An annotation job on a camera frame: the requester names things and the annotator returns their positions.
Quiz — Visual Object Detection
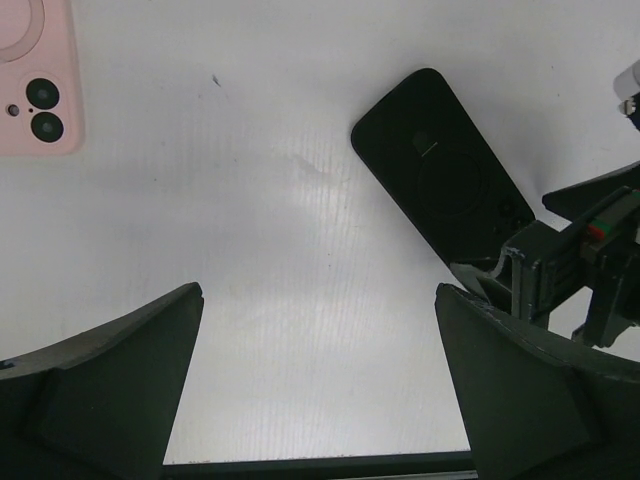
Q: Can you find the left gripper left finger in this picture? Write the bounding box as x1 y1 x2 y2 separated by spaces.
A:
1 282 204 479

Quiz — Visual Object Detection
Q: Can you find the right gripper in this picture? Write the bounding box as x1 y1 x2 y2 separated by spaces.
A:
450 164 639 348

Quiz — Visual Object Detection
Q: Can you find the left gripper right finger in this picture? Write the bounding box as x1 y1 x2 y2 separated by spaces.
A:
435 284 639 479

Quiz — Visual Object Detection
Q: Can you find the black phone case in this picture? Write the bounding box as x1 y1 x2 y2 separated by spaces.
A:
351 68 535 264

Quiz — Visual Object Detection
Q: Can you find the pink phone case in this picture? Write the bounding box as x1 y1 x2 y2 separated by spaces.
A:
1 1 85 156

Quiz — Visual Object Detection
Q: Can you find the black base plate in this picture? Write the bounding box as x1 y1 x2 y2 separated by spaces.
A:
161 451 478 479

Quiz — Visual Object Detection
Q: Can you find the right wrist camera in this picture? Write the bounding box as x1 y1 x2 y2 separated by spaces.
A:
613 60 640 130

